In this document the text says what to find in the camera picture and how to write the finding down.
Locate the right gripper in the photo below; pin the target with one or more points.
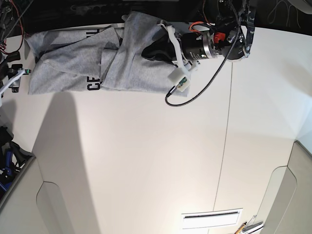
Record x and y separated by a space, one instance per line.
10 78

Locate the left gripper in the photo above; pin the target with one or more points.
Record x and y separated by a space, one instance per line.
168 49

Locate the grey T-shirt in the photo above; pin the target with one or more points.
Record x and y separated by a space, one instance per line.
103 59

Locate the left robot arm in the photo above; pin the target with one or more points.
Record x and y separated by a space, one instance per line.
216 28

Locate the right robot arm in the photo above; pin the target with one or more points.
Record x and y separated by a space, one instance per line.
10 18

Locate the grey bin left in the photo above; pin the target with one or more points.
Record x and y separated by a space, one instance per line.
19 160

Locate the blue tool in bin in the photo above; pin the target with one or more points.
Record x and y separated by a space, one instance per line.
6 177

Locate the tools at bottom edge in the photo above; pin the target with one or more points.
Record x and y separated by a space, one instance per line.
248 228

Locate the grey panel right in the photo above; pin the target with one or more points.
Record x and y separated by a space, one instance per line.
286 207

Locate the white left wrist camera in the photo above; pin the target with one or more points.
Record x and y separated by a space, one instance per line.
180 78

